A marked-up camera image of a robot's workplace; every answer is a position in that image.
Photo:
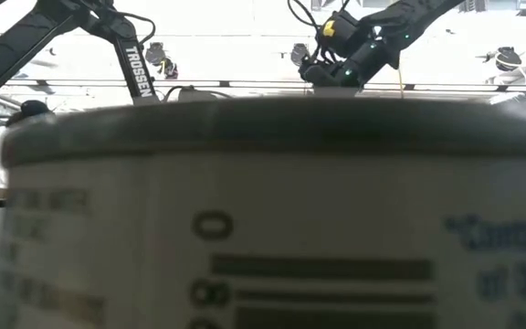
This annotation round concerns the green white tuna can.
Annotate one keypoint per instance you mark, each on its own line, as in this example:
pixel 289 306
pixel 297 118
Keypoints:
pixel 263 183

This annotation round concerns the person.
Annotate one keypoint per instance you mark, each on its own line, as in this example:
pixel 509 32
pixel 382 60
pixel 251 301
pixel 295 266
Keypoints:
pixel 34 109

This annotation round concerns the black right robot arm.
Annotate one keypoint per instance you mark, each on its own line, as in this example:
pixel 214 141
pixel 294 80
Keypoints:
pixel 409 18

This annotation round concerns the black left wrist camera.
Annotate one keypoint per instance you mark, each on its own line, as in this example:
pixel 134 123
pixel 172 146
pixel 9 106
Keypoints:
pixel 196 95

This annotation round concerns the long ceiling light bar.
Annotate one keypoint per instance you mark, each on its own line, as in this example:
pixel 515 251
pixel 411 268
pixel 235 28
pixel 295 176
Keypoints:
pixel 85 82

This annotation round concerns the yellow paper tag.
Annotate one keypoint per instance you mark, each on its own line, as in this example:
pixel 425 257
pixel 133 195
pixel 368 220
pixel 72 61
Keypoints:
pixel 329 28

